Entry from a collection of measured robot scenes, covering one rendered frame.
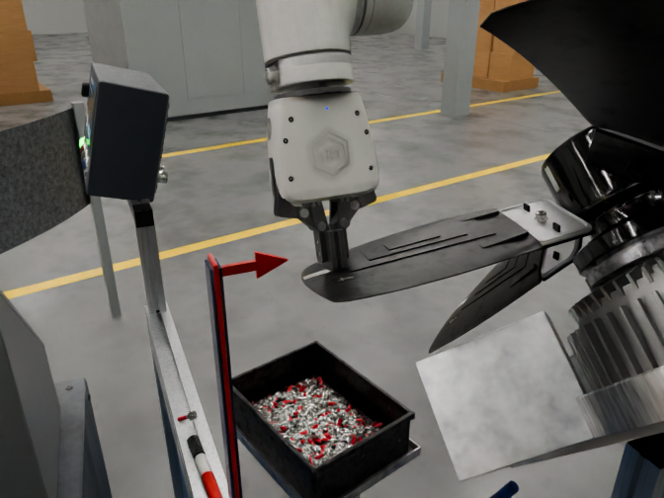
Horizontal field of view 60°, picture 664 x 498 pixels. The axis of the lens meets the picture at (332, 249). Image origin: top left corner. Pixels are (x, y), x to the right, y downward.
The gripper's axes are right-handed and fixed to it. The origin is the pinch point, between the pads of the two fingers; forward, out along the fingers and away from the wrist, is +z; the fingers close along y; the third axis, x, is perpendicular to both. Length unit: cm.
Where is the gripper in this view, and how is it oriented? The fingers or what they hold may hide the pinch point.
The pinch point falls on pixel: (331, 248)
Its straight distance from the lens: 58.1
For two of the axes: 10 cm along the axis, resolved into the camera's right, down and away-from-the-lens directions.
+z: 1.2, 9.8, 1.5
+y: 9.2, -1.7, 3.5
